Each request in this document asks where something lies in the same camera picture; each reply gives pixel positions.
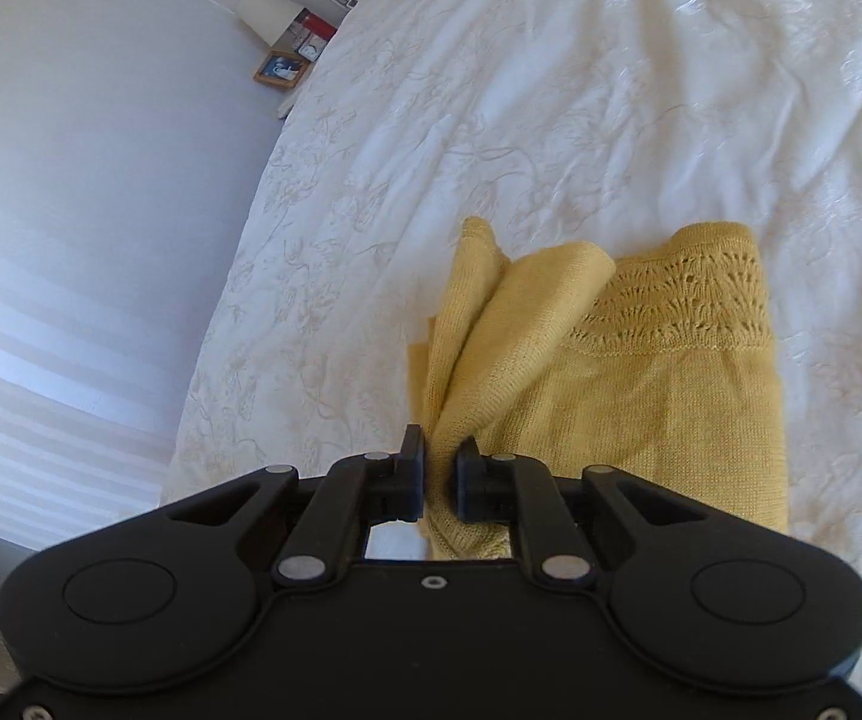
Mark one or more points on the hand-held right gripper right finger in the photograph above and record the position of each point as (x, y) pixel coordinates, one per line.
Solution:
(468, 487)

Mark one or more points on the bedside table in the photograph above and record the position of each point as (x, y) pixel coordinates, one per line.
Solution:
(290, 101)

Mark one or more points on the white embroidered bedspread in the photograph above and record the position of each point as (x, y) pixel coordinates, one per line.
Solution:
(551, 90)

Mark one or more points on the small silver photo frame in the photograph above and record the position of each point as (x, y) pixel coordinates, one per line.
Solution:
(309, 49)

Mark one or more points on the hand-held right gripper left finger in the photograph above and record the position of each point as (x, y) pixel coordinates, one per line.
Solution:
(412, 472)

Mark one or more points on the wooden photo frame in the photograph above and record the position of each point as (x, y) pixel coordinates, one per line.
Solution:
(281, 69)

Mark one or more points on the mustard yellow knit sweater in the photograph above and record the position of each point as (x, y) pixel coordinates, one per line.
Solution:
(626, 405)

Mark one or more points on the red and white box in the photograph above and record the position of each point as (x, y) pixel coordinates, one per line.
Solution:
(315, 26)

